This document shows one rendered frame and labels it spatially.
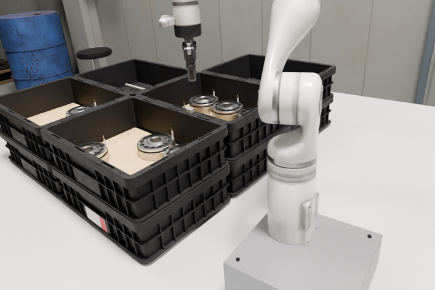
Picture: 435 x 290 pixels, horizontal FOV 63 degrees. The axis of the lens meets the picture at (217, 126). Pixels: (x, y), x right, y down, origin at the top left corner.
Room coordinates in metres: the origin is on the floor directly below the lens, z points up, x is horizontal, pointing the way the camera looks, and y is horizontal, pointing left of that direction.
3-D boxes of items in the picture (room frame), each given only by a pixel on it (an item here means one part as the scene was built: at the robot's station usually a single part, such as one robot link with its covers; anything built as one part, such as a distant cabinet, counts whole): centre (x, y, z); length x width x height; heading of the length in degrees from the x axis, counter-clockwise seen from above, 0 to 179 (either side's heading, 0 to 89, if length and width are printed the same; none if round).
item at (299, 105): (0.57, -0.14, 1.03); 0.09 x 0.09 x 0.17; 72
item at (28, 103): (1.08, 0.51, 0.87); 0.40 x 0.30 x 0.11; 47
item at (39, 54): (3.89, 1.90, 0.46); 0.63 x 0.62 x 0.93; 143
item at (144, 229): (0.81, 0.22, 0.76); 0.40 x 0.30 x 0.12; 47
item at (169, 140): (0.86, 0.17, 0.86); 0.10 x 0.10 x 0.01
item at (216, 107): (1.08, -0.04, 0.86); 0.10 x 0.10 x 0.01
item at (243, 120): (1.03, 0.01, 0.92); 0.40 x 0.30 x 0.02; 47
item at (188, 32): (1.00, 0.06, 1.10); 0.08 x 0.08 x 0.09
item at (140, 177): (0.81, 0.22, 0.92); 0.40 x 0.30 x 0.02; 47
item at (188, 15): (1.00, 0.08, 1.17); 0.11 x 0.09 x 0.06; 92
